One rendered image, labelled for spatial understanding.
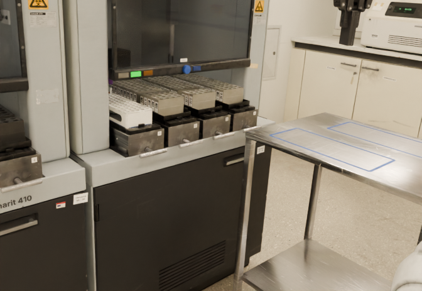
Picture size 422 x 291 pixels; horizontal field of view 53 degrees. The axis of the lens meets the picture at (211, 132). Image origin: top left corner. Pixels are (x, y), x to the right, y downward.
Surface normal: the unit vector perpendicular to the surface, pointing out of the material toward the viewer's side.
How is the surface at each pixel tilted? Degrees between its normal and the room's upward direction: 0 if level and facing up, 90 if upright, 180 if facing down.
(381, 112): 90
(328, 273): 0
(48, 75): 90
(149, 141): 90
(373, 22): 90
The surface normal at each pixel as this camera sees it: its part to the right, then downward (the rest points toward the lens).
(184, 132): 0.67, 0.27
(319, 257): 0.06, -0.95
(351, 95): -0.74, 0.17
